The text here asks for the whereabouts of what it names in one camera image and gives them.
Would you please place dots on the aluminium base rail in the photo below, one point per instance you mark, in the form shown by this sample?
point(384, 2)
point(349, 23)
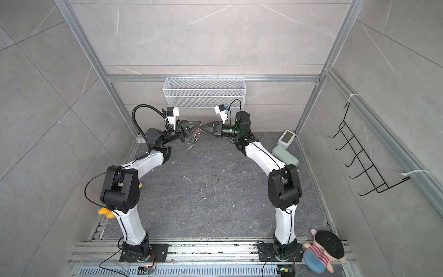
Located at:
point(187, 257)

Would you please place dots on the white corner bracket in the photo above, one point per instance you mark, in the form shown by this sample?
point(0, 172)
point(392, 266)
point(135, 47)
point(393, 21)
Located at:
point(140, 139)

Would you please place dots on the yellow plush toy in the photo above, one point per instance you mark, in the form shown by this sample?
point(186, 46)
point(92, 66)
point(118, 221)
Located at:
point(105, 213)

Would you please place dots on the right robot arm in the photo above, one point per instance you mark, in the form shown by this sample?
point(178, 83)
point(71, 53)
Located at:
point(284, 188)

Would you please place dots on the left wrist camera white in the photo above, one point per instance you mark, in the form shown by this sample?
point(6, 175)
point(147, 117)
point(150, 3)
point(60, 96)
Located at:
point(171, 114)

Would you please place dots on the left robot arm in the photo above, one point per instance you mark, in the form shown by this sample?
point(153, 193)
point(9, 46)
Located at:
point(130, 173)

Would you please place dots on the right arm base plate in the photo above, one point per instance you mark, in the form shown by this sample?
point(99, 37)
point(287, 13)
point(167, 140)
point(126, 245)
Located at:
point(269, 253)

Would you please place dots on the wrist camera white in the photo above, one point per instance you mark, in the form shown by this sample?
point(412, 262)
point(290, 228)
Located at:
point(222, 111)
point(171, 114)

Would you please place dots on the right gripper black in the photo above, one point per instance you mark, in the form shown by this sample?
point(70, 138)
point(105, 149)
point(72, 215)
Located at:
point(218, 128)

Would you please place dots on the grey key organizer red handle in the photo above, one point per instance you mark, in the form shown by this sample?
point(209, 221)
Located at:
point(194, 136)

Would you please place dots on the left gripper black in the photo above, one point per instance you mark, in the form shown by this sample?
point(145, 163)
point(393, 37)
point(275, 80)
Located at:
point(182, 130)

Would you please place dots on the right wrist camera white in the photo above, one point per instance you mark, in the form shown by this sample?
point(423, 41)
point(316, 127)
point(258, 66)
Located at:
point(222, 111)

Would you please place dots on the white wire mesh basket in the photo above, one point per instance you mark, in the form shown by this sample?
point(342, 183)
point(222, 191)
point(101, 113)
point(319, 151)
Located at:
point(205, 92)

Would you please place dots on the white digital timer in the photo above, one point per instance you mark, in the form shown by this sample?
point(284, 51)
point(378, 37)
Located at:
point(286, 139)

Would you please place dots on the boy plush doll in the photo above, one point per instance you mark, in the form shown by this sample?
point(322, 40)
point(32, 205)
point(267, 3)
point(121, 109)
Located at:
point(325, 249)

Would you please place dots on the green eyeglass case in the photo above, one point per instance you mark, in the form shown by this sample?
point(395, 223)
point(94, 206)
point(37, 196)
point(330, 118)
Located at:
point(283, 155)

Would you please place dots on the black wire hook rack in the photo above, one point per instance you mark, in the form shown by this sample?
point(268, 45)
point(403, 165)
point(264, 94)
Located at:
point(361, 157)

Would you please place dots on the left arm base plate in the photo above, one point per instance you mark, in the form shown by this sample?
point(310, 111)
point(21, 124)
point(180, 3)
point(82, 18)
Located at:
point(144, 253)

